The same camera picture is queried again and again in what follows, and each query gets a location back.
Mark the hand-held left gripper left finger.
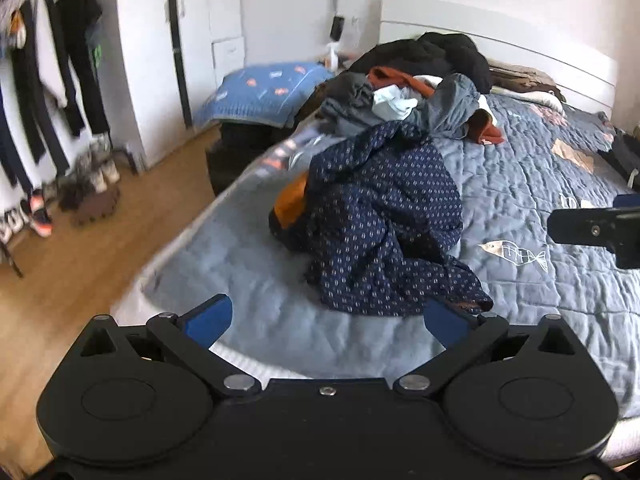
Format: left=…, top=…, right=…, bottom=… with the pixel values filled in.
left=75, top=294, right=262, bottom=397

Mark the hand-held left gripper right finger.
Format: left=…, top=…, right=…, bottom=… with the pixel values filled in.
left=394, top=297, right=588, bottom=396

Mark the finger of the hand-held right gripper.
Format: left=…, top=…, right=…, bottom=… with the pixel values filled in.
left=546, top=194, right=640, bottom=270

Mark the navy patterned sweater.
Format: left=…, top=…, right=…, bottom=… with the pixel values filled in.
left=267, top=122, right=496, bottom=317

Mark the stack of folded clothes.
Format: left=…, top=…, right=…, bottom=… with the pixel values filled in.
left=597, top=130, right=640, bottom=191

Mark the row of hanging dark clothes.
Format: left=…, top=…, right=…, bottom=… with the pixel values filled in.
left=0, top=0, right=111, bottom=201

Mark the white mattress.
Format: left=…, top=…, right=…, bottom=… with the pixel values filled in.
left=109, top=255, right=640, bottom=466

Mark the bed with grey quilt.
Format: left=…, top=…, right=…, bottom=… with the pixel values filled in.
left=110, top=72, right=640, bottom=411

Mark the white folded blanket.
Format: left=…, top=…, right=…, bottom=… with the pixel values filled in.
left=490, top=85, right=566, bottom=111

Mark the black bedside cabinet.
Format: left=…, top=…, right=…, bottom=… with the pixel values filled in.
left=205, top=120, right=296, bottom=196

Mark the brown folded blanket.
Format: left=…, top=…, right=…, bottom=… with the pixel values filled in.
left=487, top=59, right=558, bottom=93

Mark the row of shoes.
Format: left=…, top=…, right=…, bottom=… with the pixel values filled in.
left=0, top=135, right=123, bottom=241

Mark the white headboard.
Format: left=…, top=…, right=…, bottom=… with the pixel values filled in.
left=377, top=0, right=618, bottom=116

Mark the light blue shirt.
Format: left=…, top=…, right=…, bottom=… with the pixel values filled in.
left=371, top=85, right=420, bottom=122

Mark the black jacket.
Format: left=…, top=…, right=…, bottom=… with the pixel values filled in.
left=345, top=32, right=493, bottom=95

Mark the blue printed pillow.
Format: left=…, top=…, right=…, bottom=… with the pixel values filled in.
left=192, top=62, right=336, bottom=128

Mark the white wardrobe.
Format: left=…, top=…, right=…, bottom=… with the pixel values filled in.
left=116, top=0, right=246, bottom=171

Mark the dark grey garment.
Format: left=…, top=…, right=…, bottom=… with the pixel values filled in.
left=320, top=72, right=376, bottom=126

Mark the black hairbrush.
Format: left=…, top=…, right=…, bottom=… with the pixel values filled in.
left=329, top=0, right=347, bottom=42

